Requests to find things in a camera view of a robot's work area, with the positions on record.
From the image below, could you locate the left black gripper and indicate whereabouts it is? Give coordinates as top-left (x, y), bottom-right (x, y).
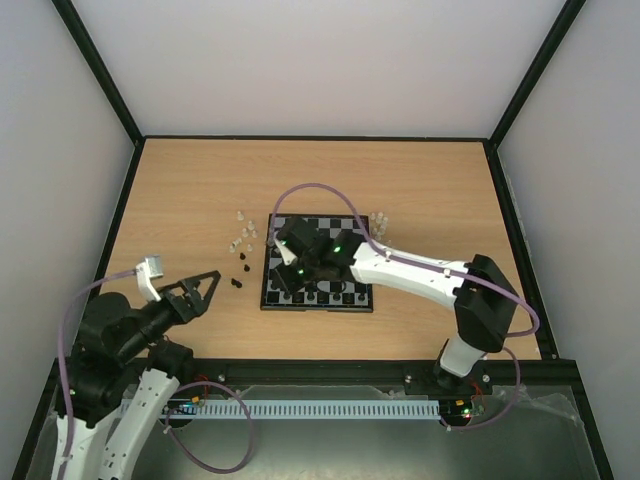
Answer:
top-left (119, 269), bottom-right (223, 360)

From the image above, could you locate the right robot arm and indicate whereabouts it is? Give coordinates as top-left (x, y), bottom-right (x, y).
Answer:
top-left (269, 215), bottom-right (516, 392)

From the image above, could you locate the black aluminium frame rail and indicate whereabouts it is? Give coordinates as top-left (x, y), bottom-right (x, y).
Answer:
top-left (179, 358), bottom-right (584, 399)

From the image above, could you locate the black and silver chessboard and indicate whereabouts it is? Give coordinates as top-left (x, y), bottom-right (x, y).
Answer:
top-left (260, 214), bottom-right (374, 313)

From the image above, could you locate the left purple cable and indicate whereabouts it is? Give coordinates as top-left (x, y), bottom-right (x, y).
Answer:
top-left (58, 269), bottom-right (255, 472)

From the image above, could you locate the white slotted cable duct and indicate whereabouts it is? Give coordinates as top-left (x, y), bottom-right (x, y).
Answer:
top-left (119, 397), bottom-right (442, 421)

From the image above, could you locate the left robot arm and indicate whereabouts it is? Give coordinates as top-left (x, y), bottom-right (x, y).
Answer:
top-left (51, 262), bottom-right (221, 479)

